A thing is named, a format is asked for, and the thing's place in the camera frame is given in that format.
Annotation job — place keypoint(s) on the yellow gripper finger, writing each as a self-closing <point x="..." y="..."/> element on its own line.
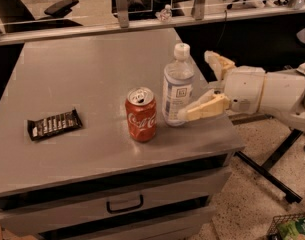
<point x="219" y="64"/>
<point x="210" y="104"/>

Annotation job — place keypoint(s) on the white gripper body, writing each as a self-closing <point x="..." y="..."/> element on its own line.
<point x="246" y="89"/>

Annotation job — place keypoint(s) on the clear blue plastic water bottle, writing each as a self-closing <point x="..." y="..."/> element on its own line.
<point x="177" y="84"/>

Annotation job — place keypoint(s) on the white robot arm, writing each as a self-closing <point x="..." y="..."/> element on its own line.
<point x="296" y="119"/>

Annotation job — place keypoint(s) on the red coke can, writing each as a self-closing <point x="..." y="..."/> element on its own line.
<point x="141" y="113"/>

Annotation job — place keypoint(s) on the small clear bottle behind glass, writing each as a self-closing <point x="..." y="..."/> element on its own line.
<point x="165" y="15"/>

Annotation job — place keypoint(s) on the black metal floor stand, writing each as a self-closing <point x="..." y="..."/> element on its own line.
<point x="264" y="169"/>

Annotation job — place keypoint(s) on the grey bottom drawer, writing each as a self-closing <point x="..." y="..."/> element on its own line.
<point x="168" y="222"/>

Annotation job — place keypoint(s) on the grey drawer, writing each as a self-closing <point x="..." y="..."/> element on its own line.
<point x="168" y="222"/>
<point x="85" y="208"/>

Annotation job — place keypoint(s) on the green snack bag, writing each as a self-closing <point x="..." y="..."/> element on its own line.
<point x="292" y="230"/>

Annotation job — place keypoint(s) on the black chocolate bar wrapper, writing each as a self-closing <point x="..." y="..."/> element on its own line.
<point x="54" y="125"/>

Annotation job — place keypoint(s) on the grey top drawer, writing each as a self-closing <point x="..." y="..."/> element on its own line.
<point x="85" y="208"/>

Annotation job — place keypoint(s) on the black office chair left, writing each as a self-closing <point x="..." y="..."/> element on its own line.
<point x="17" y="16"/>

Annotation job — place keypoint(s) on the black drawer handle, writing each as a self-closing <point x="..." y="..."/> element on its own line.
<point x="124" y="204"/>

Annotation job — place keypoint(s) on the wire basket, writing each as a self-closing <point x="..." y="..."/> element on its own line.
<point x="272" y="233"/>

